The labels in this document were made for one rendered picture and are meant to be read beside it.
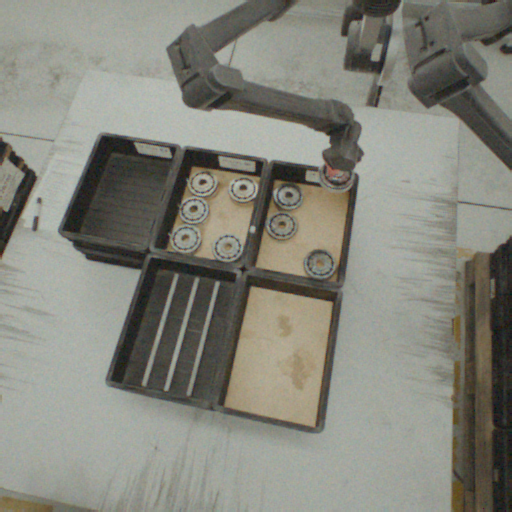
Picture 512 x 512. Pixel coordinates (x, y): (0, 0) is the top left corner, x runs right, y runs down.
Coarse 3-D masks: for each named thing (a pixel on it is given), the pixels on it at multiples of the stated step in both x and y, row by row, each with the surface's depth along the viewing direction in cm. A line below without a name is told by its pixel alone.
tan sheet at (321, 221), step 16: (304, 192) 152; (320, 192) 152; (272, 208) 150; (304, 208) 149; (320, 208) 149; (336, 208) 149; (304, 224) 147; (320, 224) 147; (336, 224) 147; (272, 240) 145; (304, 240) 145; (320, 240) 145; (336, 240) 144; (272, 256) 143; (288, 256) 143; (304, 256) 142; (336, 256) 142; (288, 272) 141; (304, 272) 140; (336, 272) 140
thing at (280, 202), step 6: (282, 186) 150; (288, 186) 149; (294, 186) 149; (276, 192) 148; (282, 192) 148; (300, 192) 148; (276, 198) 147; (282, 198) 147; (300, 198) 147; (276, 204) 147; (282, 204) 147; (288, 204) 147; (294, 204) 147; (300, 204) 146
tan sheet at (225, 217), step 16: (224, 176) 155; (224, 192) 153; (224, 208) 150; (240, 208) 150; (176, 224) 148; (208, 224) 148; (224, 224) 148; (240, 224) 148; (208, 240) 146; (208, 256) 143
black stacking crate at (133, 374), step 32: (160, 288) 140; (224, 288) 139; (160, 320) 136; (192, 320) 135; (224, 320) 135; (128, 352) 129; (160, 352) 132; (192, 352) 132; (128, 384) 129; (160, 384) 128
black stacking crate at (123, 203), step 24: (120, 144) 154; (96, 168) 152; (120, 168) 158; (144, 168) 158; (168, 168) 157; (96, 192) 154; (120, 192) 154; (144, 192) 154; (72, 216) 142; (96, 216) 150; (120, 216) 150; (144, 216) 150; (72, 240) 142; (120, 240) 147; (144, 240) 146
